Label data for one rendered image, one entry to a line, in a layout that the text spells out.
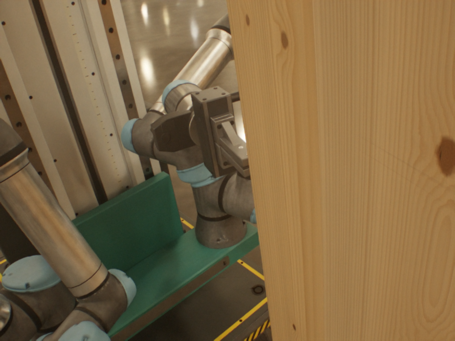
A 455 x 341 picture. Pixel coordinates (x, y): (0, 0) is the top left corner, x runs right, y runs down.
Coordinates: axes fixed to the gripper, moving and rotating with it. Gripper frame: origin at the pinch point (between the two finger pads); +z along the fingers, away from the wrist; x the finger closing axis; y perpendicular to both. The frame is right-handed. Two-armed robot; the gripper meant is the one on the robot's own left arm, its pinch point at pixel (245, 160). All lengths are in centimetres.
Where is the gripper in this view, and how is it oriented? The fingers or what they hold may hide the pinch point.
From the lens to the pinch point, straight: 58.5
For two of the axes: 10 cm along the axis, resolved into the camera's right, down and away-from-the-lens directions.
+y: 9.1, -3.1, 2.9
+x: 1.3, 8.5, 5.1
